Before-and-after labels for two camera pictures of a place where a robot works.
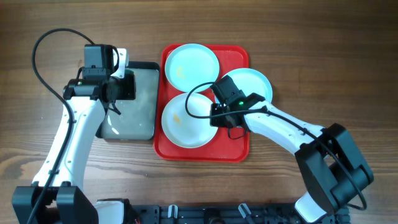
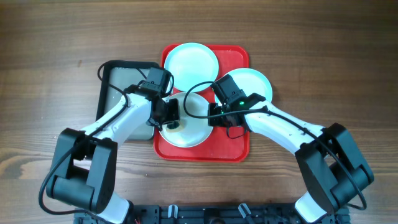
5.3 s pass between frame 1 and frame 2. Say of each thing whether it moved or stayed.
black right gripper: stayed
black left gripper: moved
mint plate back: stayed
